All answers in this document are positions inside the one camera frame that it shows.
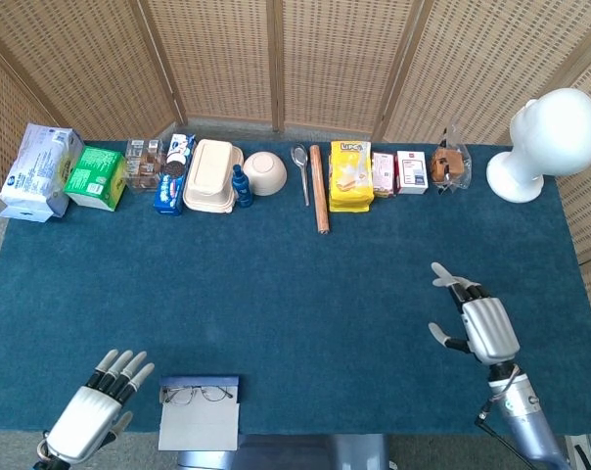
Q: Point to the beige upturned bowl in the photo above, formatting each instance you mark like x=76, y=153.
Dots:
x=266, y=173

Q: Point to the white red box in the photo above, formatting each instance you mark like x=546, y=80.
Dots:
x=412, y=171

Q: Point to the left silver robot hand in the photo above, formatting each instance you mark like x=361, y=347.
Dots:
x=85, y=421

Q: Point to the yellow biscuit pack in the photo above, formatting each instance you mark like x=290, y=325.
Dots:
x=350, y=178

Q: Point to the blue spray bottle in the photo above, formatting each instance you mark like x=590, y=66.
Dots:
x=241, y=188

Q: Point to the wooden rolling pin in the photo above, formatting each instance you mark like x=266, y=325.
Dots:
x=320, y=191

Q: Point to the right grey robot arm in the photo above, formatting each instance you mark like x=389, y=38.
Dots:
x=530, y=421

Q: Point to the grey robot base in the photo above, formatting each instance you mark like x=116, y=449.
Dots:
x=286, y=453

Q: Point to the white blue tissue pack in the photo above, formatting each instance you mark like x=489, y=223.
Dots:
x=33, y=171

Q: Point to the green tissue pack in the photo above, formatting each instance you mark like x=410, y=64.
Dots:
x=95, y=176

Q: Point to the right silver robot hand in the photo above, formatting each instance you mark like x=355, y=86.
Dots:
x=491, y=328

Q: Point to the clear bag of cookies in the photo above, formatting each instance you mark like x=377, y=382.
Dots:
x=447, y=166

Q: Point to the beige lunch container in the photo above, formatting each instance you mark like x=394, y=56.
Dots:
x=210, y=173

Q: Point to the blue glasses case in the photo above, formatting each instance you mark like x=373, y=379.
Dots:
x=197, y=426

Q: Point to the rattan folding screen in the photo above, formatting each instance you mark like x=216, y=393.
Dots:
x=217, y=49

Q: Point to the white plate edge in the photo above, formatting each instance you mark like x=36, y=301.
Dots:
x=555, y=132

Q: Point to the metal spoon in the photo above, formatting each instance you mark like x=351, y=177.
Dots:
x=299, y=155

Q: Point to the clear plastic snack box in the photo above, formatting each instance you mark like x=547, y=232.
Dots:
x=144, y=164

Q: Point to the eyeglasses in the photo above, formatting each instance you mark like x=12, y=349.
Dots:
x=180, y=395

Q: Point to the blue carpet table cover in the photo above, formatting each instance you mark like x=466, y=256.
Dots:
x=300, y=303

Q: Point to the blue Oreo cookie box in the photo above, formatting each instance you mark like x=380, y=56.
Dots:
x=170, y=191

